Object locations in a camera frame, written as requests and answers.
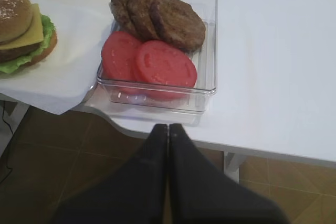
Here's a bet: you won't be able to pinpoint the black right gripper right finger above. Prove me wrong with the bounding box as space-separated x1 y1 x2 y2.
168 124 289 223

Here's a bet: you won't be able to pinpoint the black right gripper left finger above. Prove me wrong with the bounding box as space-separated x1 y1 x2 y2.
51 124 168 223

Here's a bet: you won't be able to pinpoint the bun of burger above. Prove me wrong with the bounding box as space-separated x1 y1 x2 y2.
24 30 57 66

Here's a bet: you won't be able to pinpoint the green lettuce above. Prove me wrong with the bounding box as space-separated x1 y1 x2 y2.
1 14 56 74

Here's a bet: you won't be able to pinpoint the white paper sheet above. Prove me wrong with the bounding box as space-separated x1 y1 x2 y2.
1 0 112 114

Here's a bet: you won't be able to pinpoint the yellow cheese slice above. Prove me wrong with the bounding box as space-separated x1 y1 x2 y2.
1 3 44 50

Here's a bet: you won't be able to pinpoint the sesame top bun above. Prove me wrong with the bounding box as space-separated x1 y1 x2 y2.
1 0 33 44

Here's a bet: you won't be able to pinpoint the red tomato slice front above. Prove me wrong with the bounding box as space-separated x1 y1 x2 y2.
132 40 197 101

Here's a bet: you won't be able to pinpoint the red tomato slice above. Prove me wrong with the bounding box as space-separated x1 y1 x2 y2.
101 31 143 82
132 40 197 101

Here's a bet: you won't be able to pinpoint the red tomato slice back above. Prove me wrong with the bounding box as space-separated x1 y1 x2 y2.
101 31 143 82

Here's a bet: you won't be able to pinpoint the clear patty tomato container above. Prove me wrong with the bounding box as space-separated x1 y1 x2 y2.
97 0 217 112

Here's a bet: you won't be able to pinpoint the brown meat patty front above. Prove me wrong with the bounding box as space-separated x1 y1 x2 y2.
149 0 206 52

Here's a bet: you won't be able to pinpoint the brown meat patty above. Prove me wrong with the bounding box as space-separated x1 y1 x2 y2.
110 0 141 39
127 0 159 41
149 0 206 52

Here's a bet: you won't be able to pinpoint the brown meat patty middle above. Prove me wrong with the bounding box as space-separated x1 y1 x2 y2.
127 0 159 41

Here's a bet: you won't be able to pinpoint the brown meat patty back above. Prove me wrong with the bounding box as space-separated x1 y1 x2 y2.
110 0 141 39

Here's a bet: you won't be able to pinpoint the black cable under table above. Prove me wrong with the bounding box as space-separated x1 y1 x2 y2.
0 100 14 183

